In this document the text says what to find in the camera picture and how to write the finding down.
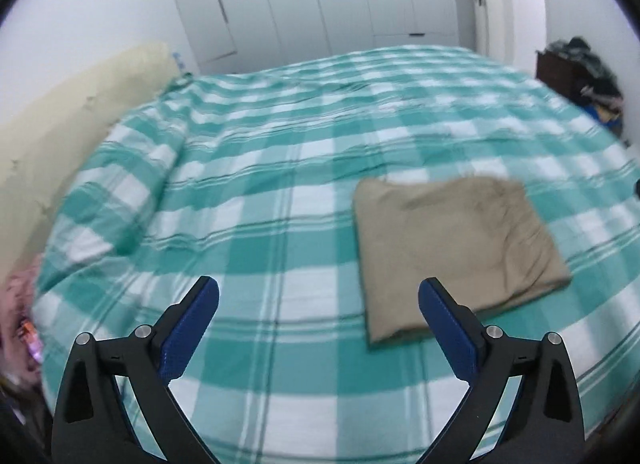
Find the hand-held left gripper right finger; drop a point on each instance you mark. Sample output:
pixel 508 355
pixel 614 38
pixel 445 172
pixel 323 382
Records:
pixel 447 334

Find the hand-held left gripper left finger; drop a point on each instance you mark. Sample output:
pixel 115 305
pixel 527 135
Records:
pixel 192 329

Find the beige pants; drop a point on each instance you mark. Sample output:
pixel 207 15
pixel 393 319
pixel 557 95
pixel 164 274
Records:
pixel 450 244

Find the pink floral cloth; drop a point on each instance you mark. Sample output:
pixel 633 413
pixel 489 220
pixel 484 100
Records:
pixel 17 304

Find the green checked blanket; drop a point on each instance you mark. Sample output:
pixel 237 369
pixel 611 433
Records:
pixel 275 169

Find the cream padded headboard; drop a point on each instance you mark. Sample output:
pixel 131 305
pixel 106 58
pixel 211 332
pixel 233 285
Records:
pixel 60 134

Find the dark wooden nightstand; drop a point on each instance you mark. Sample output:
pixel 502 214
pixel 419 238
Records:
pixel 557 74

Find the pile of clothes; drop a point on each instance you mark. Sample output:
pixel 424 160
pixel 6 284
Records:
pixel 597 79

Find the white door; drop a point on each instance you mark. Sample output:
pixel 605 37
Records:
pixel 505 4

